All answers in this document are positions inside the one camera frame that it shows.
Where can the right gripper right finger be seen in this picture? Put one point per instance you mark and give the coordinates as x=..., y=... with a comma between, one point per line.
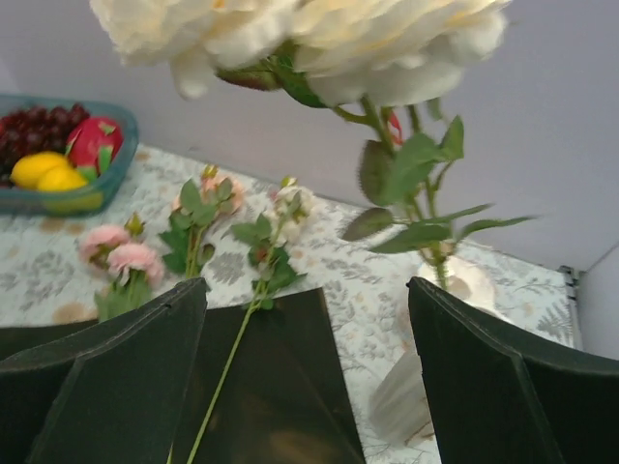
x=499, y=394

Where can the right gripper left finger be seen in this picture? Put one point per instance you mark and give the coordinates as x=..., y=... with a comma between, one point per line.
x=101, y=392

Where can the black paper cone wrapper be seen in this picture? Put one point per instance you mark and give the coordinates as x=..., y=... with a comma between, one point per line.
x=284, y=399

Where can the white rose stem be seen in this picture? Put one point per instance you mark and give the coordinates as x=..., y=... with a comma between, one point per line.
x=373, y=63

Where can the white ceramic vase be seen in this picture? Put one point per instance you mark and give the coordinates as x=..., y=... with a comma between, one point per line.
x=398, y=409

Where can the pink double rose stem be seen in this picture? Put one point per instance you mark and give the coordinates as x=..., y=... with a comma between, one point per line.
x=133, y=269

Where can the white patterned cup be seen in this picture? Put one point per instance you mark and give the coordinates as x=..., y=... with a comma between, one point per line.
x=469, y=283

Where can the floral table mat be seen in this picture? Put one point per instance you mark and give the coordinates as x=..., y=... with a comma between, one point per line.
x=44, y=281

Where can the peach rose stem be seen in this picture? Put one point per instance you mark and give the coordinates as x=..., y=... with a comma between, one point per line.
x=198, y=207

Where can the teal plastic fruit basket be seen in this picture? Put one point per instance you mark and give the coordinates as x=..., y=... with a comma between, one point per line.
x=91, y=199

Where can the yellow lemon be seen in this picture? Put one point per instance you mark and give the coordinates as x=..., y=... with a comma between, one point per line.
x=61, y=179
x=28, y=171

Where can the pink dragon fruit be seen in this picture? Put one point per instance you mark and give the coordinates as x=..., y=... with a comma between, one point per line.
x=93, y=145

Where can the cream bud flower stem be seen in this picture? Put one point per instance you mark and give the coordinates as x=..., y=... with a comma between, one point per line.
x=268, y=236

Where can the dark red grapes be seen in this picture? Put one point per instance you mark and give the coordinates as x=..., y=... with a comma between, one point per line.
x=28, y=130

